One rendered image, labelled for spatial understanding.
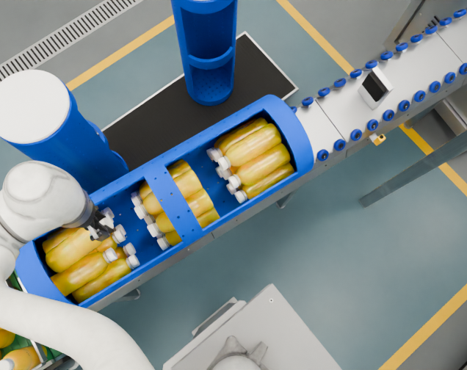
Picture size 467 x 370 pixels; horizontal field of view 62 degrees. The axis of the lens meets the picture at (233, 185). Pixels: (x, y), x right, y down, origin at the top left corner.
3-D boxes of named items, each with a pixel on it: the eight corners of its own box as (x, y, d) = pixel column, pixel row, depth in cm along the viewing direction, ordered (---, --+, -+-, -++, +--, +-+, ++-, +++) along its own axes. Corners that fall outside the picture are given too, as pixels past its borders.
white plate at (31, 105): (59, 145, 130) (61, 147, 131) (75, 72, 137) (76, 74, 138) (-23, 139, 130) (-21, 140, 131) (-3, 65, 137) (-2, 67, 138)
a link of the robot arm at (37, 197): (71, 167, 80) (13, 203, 77) (37, 138, 65) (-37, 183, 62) (99, 208, 77) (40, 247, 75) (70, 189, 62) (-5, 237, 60)
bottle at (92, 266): (60, 305, 111) (117, 270, 114) (45, 295, 106) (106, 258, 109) (56, 286, 116) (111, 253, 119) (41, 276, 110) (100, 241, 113)
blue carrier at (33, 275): (307, 181, 137) (323, 148, 110) (81, 321, 123) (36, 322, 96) (262, 121, 145) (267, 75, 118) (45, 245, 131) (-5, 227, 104)
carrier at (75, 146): (125, 203, 216) (133, 155, 223) (62, 148, 131) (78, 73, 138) (74, 199, 215) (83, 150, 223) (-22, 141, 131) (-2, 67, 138)
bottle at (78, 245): (40, 255, 106) (90, 218, 103) (54, 249, 113) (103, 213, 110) (54, 277, 106) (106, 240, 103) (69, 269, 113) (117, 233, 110)
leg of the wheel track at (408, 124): (413, 126, 248) (475, 73, 188) (407, 131, 247) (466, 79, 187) (408, 119, 249) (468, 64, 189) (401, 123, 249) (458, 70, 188)
